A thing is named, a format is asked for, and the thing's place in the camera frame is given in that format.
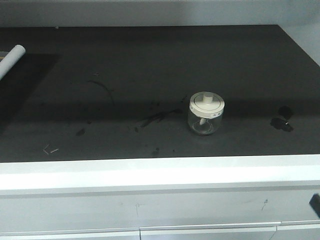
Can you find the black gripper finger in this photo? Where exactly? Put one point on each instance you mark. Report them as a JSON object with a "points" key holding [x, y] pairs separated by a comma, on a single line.
{"points": [[315, 203]]}

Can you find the glass jar with white lid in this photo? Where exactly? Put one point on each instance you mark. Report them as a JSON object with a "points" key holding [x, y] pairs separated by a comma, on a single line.
{"points": [[205, 112]]}

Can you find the rolled white poster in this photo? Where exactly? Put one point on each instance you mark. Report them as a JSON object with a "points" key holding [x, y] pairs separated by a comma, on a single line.
{"points": [[9, 58]]}

